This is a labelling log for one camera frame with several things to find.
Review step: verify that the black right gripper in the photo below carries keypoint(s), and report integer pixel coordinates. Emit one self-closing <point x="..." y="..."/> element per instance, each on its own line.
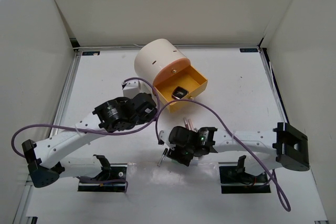
<point x="174" y="153"/>

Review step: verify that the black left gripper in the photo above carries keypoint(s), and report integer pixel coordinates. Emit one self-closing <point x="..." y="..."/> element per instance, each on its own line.
<point x="146" y="118"/>

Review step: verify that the black square compact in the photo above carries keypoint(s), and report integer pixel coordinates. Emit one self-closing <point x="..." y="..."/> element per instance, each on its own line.
<point x="179" y="93"/>

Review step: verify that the yellow drawer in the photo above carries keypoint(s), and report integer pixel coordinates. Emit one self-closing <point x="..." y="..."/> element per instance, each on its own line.
<point x="190" y="79"/>

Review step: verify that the orange plastic drawer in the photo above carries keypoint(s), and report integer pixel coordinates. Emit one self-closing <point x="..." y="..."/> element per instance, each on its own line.
<point x="166" y="72"/>

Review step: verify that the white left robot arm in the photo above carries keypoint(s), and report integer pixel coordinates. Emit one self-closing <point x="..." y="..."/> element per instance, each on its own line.
<point x="49" y="160"/>

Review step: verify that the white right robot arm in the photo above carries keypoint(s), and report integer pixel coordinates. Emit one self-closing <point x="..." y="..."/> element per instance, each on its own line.
<point x="284" y="146"/>

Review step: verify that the clear mascara black cap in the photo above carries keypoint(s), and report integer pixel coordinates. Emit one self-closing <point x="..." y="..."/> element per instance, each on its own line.
<point x="163" y="156"/>

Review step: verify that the cream cylindrical organizer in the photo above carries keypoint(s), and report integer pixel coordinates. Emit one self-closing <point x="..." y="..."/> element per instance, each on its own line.
<point x="153" y="57"/>

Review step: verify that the dark logo sticker left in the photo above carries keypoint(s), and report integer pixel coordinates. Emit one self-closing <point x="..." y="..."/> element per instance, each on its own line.
<point x="90" y="53"/>

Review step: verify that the dark logo sticker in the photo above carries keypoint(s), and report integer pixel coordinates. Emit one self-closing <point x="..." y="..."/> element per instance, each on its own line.
<point x="90" y="53"/>
<point x="248" y="50"/>

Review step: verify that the dark logo sticker right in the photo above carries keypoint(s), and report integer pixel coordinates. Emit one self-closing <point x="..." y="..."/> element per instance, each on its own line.
<point x="248" y="50"/>

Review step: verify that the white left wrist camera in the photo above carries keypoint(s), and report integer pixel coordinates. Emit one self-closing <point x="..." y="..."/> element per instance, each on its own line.
<point x="131" y="88"/>

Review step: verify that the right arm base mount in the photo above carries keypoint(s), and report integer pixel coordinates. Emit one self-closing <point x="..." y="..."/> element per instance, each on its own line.
<point x="234" y="179"/>

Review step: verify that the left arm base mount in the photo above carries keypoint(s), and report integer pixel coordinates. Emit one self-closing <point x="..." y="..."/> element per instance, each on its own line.
<point x="111" y="179"/>

